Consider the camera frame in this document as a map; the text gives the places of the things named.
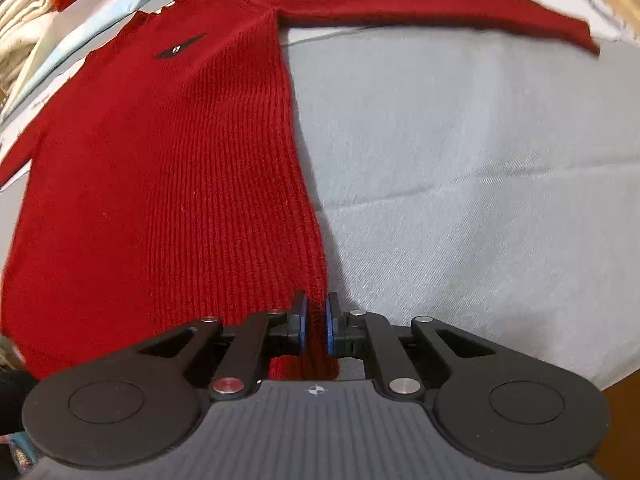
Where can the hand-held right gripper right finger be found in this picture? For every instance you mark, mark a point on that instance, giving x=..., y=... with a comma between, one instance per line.
x=330, y=327

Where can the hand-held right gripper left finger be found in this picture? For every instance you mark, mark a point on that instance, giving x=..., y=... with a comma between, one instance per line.
x=301, y=325

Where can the red knit sweater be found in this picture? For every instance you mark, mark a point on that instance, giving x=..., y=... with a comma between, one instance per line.
x=150, y=185

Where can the cream cloth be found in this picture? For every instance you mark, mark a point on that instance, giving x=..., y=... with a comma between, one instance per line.
x=22, y=35

